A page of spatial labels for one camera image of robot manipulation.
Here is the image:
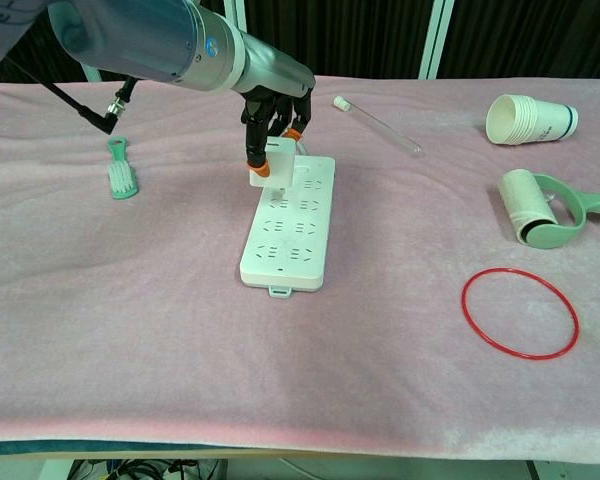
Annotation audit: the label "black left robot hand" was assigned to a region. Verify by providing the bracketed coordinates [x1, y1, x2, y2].
[229, 30, 317, 179]

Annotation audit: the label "white plug adapter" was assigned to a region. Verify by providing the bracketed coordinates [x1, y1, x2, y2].
[248, 137, 298, 190]

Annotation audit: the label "clear test tube white cap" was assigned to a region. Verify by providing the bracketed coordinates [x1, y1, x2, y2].
[332, 95, 425, 159]

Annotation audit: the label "white power strip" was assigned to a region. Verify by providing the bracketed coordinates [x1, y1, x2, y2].
[239, 154, 337, 300]

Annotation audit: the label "green white brush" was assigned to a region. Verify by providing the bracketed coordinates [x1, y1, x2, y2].
[106, 136, 141, 201]

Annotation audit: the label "pink table cloth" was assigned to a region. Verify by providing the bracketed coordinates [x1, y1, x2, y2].
[0, 74, 600, 460]

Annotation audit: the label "stack of white paper cups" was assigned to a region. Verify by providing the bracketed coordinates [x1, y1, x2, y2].
[485, 93, 580, 147]

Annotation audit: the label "black curtain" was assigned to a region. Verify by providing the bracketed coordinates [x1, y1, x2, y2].
[0, 0, 600, 84]

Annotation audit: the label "green lint roller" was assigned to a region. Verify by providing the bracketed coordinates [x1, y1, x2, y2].
[497, 168, 600, 250]

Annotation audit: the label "white vertical frame post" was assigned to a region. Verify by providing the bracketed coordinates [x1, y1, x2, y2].
[417, 0, 455, 80]

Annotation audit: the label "black arm cable with connector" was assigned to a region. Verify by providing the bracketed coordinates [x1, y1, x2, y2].
[4, 55, 139, 135]

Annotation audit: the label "red rubber ring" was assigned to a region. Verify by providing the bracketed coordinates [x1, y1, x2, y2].
[461, 267, 580, 360]

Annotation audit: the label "black cables under table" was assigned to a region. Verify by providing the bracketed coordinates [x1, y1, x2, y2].
[67, 458, 229, 480]

